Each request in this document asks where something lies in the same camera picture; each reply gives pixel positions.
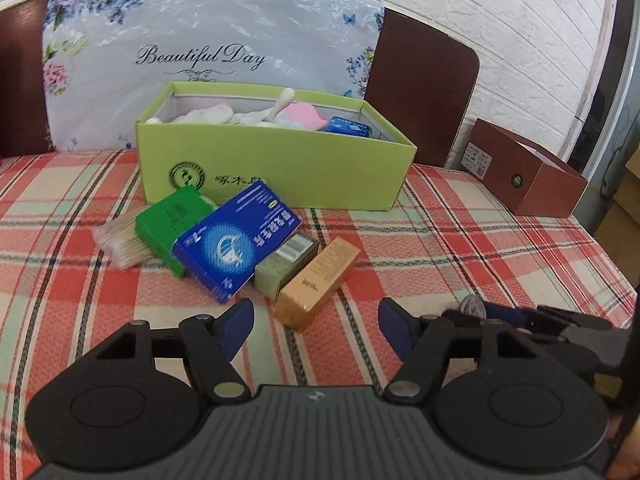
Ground gold cardboard box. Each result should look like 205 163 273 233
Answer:
274 236 361 333

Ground brown cardboard box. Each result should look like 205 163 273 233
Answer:
459 117 590 219

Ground plaid bedsheet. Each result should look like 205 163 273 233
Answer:
0 147 640 411

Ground pack of cotton swabs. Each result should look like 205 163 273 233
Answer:
94 212 154 269

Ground flat blue box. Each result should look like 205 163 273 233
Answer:
171 180 304 306

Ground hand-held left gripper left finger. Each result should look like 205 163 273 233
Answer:
92 297 256 402

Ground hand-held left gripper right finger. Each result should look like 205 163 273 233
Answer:
377 297 540 404

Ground small blue packet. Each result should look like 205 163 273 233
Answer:
325 116 374 137

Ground olive green small box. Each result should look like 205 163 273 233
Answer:
254 232 321 302

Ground floral plastic-wrapped mattress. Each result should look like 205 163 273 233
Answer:
40 0 386 154

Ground lime green cardboard box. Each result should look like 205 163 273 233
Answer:
134 81 419 211

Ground white glove with pink cuff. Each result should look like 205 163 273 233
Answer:
145 87 329 132

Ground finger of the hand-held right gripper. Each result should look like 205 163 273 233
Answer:
440 310 561 343
481 302 616 333

